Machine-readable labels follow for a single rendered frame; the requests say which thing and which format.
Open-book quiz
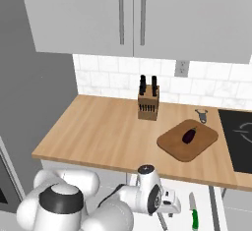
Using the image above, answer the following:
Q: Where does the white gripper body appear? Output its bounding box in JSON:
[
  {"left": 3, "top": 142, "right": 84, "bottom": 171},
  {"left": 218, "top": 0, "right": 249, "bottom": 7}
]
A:
[{"left": 162, "top": 196, "right": 182, "bottom": 216}]

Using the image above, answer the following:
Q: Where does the brown wooden cutting board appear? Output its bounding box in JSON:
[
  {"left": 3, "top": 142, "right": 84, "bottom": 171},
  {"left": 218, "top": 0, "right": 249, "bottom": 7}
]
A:
[{"left": 156, "top": 118, "right": 220, "bottom": 163}]

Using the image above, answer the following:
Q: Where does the dark purple eggplant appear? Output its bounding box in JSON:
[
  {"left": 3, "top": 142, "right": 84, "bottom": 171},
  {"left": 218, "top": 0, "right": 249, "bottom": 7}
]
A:
[{"left": 181, "top": 126, "right": 199, "bottom": 145}]

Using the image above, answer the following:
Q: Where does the black hob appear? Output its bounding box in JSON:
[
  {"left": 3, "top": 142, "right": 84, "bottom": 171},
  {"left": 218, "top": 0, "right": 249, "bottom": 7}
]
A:
[{"left": 218, "top": 108, "right": 252, "bottom": 175}]

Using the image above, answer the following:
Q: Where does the grey metal peeler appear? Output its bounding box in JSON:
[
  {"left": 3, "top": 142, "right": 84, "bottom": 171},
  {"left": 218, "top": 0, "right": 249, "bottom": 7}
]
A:
[{"left": 194, "top": 108, "right": 210, "bottom": 125}]

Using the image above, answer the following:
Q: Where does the wooden knife block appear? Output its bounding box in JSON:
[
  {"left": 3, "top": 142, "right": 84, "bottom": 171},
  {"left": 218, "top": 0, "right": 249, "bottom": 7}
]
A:
[{"left": 137, "top": 85, "right": 160, "bottom": 122}]

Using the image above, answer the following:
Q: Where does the grey tall appliance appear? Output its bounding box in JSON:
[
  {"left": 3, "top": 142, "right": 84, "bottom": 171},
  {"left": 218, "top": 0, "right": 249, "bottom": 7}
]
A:
[{"left": 0, "top": 136, "right": 27, "bottom": 215}]

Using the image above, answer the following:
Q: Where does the green handled knife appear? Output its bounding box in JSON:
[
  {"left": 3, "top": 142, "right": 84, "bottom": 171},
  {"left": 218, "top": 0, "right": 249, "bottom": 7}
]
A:
[{"left": 187, "top": 192, "right": 200, "bottom": 231}]

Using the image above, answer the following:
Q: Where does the black knife handle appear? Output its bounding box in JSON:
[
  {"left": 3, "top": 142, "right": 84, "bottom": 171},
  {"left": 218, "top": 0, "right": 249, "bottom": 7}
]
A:
[
  {"left": 139, "top": 74, "right": 148, "bottom": 96},
  {"left": 151, "top": 75, "right": 158, "bottom": 97}
]

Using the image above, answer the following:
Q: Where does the grey wall outlet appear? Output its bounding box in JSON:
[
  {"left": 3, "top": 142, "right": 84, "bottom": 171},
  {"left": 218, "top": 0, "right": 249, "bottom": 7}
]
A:
[{"left": 173, "top": 59, "right": 190, "bottom": 78}]

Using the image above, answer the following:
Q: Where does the grey wall cupboard door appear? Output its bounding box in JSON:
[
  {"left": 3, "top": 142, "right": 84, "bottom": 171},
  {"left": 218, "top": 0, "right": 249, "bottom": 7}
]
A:
[
  {"left": 18, "top": 0, "right": 135, "bottom": 58},
  {"left": 133, "top": 0, "right": 252, "bottom": 65}
]

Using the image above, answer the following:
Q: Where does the grey cupboard door handle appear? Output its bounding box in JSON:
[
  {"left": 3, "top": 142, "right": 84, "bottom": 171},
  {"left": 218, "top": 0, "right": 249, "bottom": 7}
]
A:
[
  {"left": 117, "top": 0, "right": 126, "bottom": 46},
  {"left": 140, "top": 0, "right": 148, "bottom": 47}
]

